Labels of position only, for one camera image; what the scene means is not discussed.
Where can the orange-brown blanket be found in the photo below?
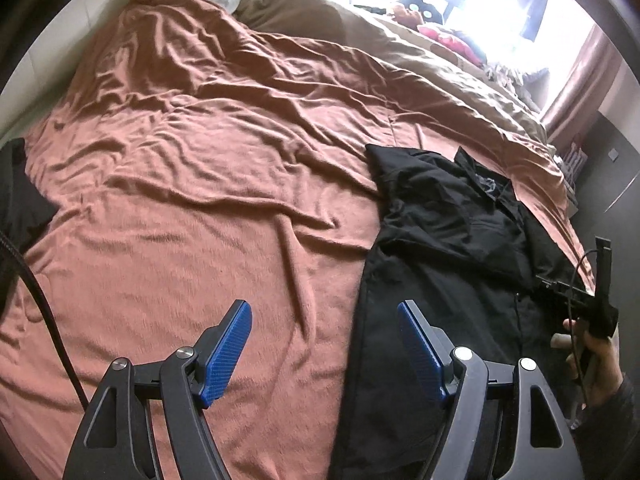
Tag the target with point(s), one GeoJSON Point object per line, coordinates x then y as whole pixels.
{"type": "Point", "coordinates": [200, 185]}

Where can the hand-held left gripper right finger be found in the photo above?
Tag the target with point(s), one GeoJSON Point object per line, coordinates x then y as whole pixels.
{"type": "Point", "coordinates": [420, 355]}

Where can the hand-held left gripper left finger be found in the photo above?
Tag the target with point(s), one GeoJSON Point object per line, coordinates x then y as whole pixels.
{"type": "Point", "coordinates": [227, 355]}

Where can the red white patterned box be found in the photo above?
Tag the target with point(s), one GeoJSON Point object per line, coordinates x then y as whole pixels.
{"type": "Point", "coordinates": [575, 160]}

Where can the hanging dark garment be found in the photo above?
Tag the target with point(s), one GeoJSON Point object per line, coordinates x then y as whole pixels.
{"type": "Point", "coordinates": [537, 10]}

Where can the black jacket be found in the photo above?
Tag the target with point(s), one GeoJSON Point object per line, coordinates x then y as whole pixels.
{"type": "Point", "coordinates": [450, 240]}

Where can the orange plush toy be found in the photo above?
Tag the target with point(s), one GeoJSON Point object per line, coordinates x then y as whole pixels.
{"type": "Point", "coordinates": [400, 11]}

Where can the person's right forearm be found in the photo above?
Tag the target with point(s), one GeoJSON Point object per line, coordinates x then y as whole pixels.
{"type": "Point", "coordinates": [607, 425]}

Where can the wall socket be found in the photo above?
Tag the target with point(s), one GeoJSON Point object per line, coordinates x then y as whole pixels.
{"type": "Point", "coordinates": [614, 153]}

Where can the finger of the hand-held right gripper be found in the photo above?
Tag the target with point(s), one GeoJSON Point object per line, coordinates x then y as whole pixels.
{"type": "Point", "coordinates": [557, 288]}

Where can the black white-dotted plush toy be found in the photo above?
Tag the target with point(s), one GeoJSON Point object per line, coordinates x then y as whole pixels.
{"type": "Point", "coordinates": [422, 7]}

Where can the beige duvet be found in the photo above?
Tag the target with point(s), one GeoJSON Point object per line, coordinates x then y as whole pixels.
{"type": "Point", "coordinates": [320, 15]}

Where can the person's right hand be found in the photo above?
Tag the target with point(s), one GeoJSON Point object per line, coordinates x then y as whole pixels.
{"type": "Point", "coordinates": [600, 360]}

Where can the dark grey folded cloth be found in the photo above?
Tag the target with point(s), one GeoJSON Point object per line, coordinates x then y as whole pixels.
{"type": "Point", "coordinates": [20, 200]}

